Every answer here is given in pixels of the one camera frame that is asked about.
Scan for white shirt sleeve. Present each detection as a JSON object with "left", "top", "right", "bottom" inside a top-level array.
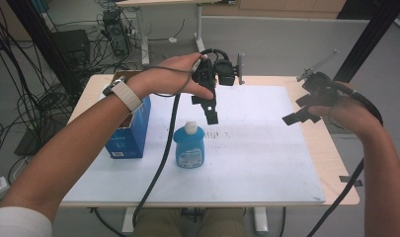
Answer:
[{"left": 0, "top": 205, "right": 53, "bottom": 237}]

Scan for black computer tower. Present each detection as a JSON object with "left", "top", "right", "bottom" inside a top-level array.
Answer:
[{"left": 102, "top": 9, "right": 133, "bottom": 57}]

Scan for blue bottle with white cap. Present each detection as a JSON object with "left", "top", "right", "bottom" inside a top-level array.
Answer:
[{"left": 173, "top": 120, "right": 205, "bottom": 170}]

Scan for person's left leg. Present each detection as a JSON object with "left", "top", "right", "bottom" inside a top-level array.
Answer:
[{"left": 132, "top": 207, "right": 186, "bottom": 237}]

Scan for grey partition panel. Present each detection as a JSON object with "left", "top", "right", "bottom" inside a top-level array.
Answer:
[{"left": 200, "top": 15, "right": 370, "bottom": 79}]

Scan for white table leg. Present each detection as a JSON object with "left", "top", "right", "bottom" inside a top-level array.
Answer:
[
  {"left": 252, "top": 206, "right": 270, "bottom": 236},
  {"left": 121, "top": 206, "right": 140, "bottom": 235}
]

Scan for black floor box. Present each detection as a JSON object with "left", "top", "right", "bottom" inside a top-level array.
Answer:
[{"left": 49, "top": 29, "right": 92, "bottom": 68}]

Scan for person's left hand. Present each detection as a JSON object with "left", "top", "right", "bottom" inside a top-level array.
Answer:
[{"left": 126, "top": 52, "right": 215, "bottom": 102}]

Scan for white table mat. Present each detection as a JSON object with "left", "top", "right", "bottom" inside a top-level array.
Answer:
[{"left": 61, "top": 84, "right": 326, "bottom": 203}]

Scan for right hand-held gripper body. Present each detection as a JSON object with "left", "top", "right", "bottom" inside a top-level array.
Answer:
[{"left": 295, "top": 48, "right": 344, "bottom": 109}]

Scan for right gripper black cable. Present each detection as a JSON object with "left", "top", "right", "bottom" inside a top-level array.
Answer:
[{"left": 305, "top": 81, "right": 384, "bottom": 237}]

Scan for black tape strip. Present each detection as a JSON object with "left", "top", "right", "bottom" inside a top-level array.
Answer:
[{"left": 339, "top": 175, "right": 364, "bottom": 188}]

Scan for white background desk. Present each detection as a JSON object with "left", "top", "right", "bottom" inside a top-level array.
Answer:
[{"left": 115, "top": 0, "right": 236, "bottom": 67}]

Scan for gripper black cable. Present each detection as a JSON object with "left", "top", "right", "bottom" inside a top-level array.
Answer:
[
  {"left": 305, "top": 81, "right": 384, "bottom": 237},
  {"left": 131, "top": 93, "right": 182, "bottom": 229}
]

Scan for wristwatch with white band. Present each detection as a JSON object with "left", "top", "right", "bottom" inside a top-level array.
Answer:
[{"left": 102, "top": 76, "right": 144, "bottom": 114}]

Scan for blue cardboard box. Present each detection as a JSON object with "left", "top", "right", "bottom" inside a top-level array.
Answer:
[{"left": 104, "top": 69, "right": 152, "bottom": 160}]

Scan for person's leg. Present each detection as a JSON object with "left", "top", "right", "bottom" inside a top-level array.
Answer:
[
  {"left": 200, "top": 207, "right": 245, "bottom": 237},
  {"left": 132, "top": 207, "right": 186, "bottom": 237}
]

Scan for black metal post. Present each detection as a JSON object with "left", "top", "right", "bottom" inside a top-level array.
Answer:
[
  {"left": 332, "top": 0, "right": 400, "bottom": 84},
  {"left": 5, "top": 0, "right": 82, "bottom": 100}
]

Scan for person's right hand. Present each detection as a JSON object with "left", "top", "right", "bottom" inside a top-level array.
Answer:
[{"left": 307, "top": 81, "right": 386, "bottom": 141}]

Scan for person's right leg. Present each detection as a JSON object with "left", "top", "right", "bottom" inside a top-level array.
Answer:
[{"left": 200, "top": 207, "right": 245, "bottom": 237}]

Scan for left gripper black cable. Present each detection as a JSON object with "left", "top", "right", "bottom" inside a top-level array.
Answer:
[{"left": 131, "top": 93, "right": 182, "bottom": 229}]

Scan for black stand base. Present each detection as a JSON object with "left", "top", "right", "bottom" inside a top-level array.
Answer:
[{"left": 14, "top": 126, "right": 55, "bottom": 158}]

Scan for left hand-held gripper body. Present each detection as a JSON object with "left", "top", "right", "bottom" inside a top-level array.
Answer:
[{"left": 191, "top": 52, "right": 246, "bottom": 100}]

